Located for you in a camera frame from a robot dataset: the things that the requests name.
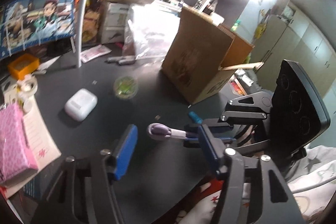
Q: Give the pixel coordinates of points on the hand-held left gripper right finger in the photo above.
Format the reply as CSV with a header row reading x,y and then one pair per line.
x,y
207,145

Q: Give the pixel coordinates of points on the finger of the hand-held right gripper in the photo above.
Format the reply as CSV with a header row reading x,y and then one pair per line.
x,y
246,106
252,144

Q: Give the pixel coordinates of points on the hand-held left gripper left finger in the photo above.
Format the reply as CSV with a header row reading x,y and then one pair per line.
x,y
126,150

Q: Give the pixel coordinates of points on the brown cardboard box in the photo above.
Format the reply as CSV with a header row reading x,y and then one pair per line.
x,y
194,61

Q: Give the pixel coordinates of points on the small blue clip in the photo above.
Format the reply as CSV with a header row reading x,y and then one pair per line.
x,y
194,117

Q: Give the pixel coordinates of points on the small green round container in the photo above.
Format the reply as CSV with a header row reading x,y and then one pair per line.
x,y
126,86

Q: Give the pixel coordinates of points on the white earbuds case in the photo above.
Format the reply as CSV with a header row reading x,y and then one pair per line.
x,y
80,104

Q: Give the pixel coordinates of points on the white star printed bedding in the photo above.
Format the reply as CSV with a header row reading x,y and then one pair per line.
x,y
315,174

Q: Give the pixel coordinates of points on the pale green wardrobe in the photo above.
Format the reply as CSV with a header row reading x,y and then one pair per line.
x,y
302,35

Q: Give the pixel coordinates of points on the green glass bottle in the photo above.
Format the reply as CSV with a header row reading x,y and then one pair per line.
x,y
236,25

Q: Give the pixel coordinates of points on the yellow hanging toy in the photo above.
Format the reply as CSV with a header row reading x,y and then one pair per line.
x,y
262,24

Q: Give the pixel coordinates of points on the white lined notepaper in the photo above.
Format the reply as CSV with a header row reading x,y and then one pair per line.
x,y
42,137

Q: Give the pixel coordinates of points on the pair of grey markers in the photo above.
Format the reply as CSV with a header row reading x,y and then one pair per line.
x,y
127,61

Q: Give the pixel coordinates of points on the silver pen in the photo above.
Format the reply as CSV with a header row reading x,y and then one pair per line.
x,y
114,59

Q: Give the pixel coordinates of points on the red and white packet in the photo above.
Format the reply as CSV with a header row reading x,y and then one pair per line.
x,y
94,53

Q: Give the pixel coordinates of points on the pink patterned box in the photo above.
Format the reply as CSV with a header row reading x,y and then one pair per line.
x,y
14,142

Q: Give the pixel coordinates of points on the clear plastic zip bag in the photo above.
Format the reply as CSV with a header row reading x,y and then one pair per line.
x,y
149,35

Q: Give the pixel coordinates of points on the clear tape roll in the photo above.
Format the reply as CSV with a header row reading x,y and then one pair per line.
x,y
27,85

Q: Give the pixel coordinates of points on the white mini drawer unit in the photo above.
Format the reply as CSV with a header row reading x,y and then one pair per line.
x,y
114,22

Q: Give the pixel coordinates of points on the orange square box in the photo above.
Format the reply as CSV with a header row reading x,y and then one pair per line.
x,y
23,65

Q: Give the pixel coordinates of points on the orange anime card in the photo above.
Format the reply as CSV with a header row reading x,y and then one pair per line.
x,y
90,19

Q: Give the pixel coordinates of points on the blue anime print box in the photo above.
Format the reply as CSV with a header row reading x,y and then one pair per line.
x,y
39,16

